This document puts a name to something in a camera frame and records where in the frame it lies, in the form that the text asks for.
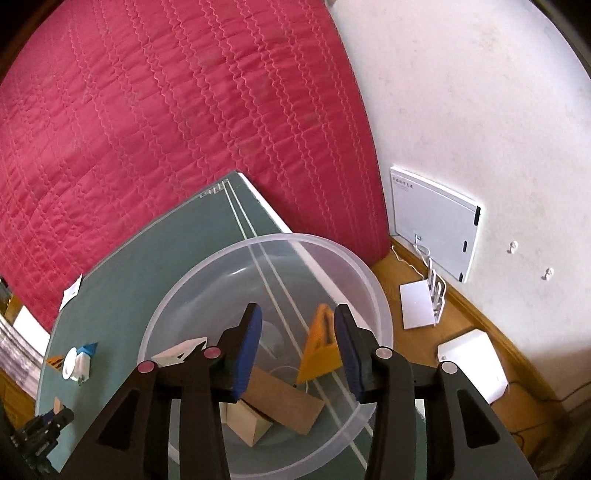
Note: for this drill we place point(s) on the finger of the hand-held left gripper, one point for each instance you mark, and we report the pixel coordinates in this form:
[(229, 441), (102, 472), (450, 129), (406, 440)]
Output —
[(44, 422), (67, 415)]

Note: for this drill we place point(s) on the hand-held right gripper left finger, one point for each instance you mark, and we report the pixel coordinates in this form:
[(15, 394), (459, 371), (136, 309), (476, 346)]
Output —
[(249, 350)]

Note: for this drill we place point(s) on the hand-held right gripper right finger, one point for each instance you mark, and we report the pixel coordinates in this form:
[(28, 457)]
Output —
[(346, 350)]

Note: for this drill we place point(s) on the small beige block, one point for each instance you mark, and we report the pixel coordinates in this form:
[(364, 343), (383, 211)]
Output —
[(57, 406)]

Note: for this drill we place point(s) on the orange slotted block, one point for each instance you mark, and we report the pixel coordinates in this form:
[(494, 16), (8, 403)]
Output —
[(318, 355)]

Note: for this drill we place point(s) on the white narrow block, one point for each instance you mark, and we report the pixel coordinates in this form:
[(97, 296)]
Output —
[(83, 368)]

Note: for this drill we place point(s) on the white round disc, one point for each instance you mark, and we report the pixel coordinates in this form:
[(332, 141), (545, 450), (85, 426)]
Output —
[(70, 364)]

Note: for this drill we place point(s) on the small orange black triangle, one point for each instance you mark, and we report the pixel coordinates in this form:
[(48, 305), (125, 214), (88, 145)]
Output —
[(56, 363)]

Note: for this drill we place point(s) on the brown rectangular block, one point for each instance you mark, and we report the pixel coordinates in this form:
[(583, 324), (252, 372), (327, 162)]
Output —
[(286, 404)]

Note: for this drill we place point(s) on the beige triangular prism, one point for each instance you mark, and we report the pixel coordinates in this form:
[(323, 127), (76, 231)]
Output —
[(249, 422)]

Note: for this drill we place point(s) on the white triangular prism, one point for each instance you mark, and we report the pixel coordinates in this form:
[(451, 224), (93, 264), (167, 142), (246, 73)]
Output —
[(178, 353)]

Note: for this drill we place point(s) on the clear plastic bowl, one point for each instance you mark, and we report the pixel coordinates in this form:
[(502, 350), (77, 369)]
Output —
[(217, 286)]

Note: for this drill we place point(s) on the white lace curtain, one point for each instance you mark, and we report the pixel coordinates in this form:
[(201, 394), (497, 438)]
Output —
[(18, 353)]

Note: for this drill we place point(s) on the white router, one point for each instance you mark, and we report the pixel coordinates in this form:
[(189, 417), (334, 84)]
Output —
[(418, 304)]

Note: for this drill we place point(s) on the white board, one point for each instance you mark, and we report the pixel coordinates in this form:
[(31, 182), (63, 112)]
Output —
[(27, 323)]

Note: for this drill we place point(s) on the white paper slip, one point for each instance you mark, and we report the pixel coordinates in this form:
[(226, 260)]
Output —
[(71, 291)]

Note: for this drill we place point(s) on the white cardboard box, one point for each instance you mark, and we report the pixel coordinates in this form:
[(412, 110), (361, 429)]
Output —
[(475, 364)]

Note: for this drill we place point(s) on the green table mat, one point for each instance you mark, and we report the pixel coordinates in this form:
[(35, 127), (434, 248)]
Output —
[(138, 258)]

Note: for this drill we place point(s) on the red quilted blanket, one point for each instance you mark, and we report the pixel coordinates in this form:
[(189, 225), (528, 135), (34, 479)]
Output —
[(161, 115)]

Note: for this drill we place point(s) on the white wall panel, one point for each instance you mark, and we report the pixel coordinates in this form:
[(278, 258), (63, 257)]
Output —
[(434, 221)]

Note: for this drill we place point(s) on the white wall hook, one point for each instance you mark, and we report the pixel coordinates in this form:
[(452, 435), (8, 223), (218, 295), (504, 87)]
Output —
[(548, 273), (513, 247)]

